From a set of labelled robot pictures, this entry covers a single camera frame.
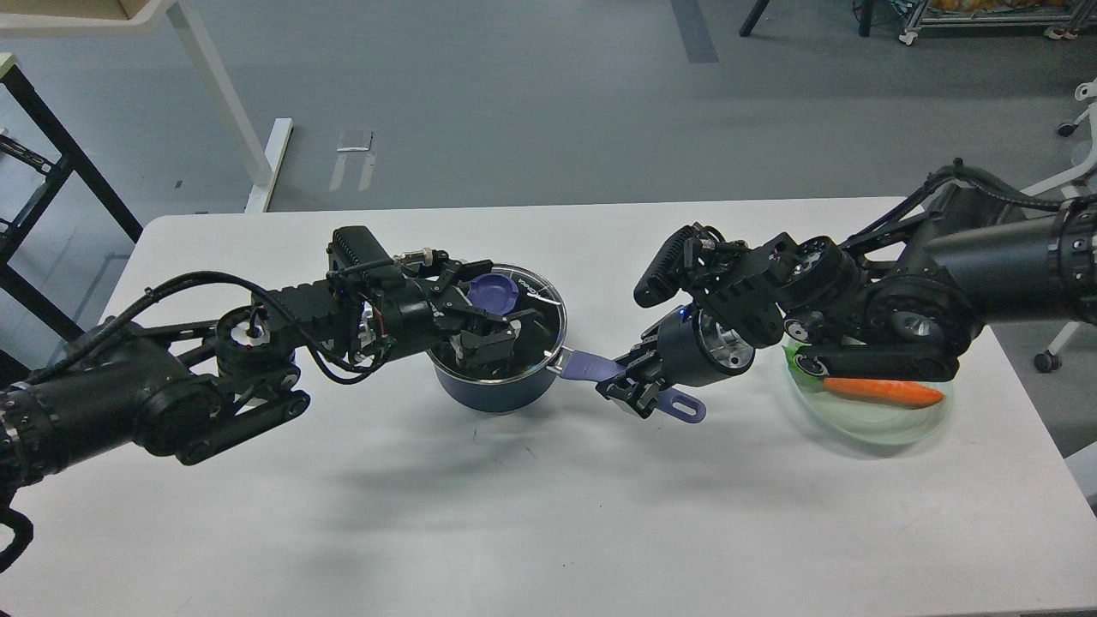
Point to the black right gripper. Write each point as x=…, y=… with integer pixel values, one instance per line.
x=691, y=348

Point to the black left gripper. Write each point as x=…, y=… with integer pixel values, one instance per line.
x=420, y=314

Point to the glass lid with blue knob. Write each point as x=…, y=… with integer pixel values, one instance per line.
x=537, y=316

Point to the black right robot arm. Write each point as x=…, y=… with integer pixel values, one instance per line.
x=901, y=300

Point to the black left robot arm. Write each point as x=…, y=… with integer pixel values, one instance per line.
x=206, y=360

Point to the pale green glass plate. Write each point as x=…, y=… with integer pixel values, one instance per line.
x=878, y=424

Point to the orange toy carrot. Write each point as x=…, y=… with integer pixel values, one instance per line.
x=901, y=393

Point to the white office chair base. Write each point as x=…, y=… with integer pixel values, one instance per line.
x=1069, y=183

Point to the metal wheeled cart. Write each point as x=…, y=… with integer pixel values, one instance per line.
x=1058, y=19

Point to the black metal frame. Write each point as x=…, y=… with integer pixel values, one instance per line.
x=72, y=161

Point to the white table frame leg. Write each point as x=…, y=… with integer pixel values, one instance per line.
x=102, y=19

